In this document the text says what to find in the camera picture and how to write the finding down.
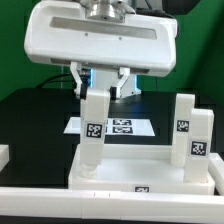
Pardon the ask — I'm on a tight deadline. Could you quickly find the black cable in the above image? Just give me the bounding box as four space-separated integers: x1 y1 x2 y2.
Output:
35 73 73 89

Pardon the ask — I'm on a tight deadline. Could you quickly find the white fiducial marker sheet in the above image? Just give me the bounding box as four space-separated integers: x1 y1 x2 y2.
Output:
64 117 155 136

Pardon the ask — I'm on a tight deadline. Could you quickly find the white front fence bar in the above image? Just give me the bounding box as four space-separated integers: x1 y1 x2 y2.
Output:
0 187 224 224

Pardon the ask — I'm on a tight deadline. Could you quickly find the white desk top tray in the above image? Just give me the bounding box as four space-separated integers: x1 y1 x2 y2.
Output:
68 144 215 195

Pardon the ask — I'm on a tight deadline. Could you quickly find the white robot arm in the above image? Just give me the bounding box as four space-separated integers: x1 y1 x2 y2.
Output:
24 0 178 96

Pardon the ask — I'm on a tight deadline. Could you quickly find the white fence bar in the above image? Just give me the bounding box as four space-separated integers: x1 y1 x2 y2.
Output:
0 187 224 224
209 153 224 196

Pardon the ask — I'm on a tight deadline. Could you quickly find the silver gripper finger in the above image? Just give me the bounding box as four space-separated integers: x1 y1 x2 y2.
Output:
110 67 130 100
70 62 87 100

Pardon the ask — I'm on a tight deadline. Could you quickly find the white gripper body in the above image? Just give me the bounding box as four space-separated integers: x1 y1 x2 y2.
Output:
24 0 177 77

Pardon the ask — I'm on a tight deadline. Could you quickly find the white right fence bar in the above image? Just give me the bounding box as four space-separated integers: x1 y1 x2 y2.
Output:
209 153 224 196

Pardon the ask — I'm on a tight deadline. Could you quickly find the white left fence block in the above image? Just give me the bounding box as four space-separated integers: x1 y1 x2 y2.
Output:
0 145 9 172

